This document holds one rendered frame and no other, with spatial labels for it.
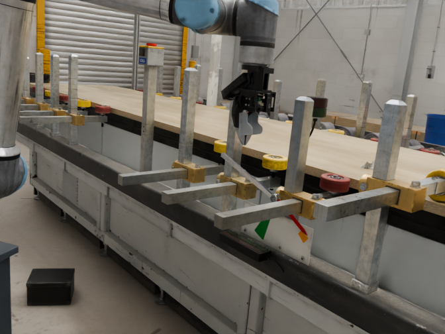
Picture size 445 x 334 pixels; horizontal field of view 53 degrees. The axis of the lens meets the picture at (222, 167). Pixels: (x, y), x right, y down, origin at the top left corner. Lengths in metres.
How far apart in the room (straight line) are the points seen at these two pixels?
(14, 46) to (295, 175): 0.85
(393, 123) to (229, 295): 1.12
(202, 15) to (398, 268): 0.82
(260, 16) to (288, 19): 9.61
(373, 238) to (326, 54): 9.02
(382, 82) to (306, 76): 1.81
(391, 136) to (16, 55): 1.02
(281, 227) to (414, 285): 0.38
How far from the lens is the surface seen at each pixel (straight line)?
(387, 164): 1.04
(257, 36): 1.16
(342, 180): 1.26
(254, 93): 1.15
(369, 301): 1.11
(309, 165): 1.43
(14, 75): 1.44
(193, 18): 1.04
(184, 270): 2.13
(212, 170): 1.60
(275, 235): 1.26
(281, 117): 3.25
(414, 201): 1.01
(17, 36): 1.43
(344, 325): 1.23
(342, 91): 9.70
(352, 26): 9.73
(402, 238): 1.30
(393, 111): 1.03
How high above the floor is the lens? 1.19
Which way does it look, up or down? 13 degrees down
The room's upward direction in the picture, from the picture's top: 5 degrees clockwise
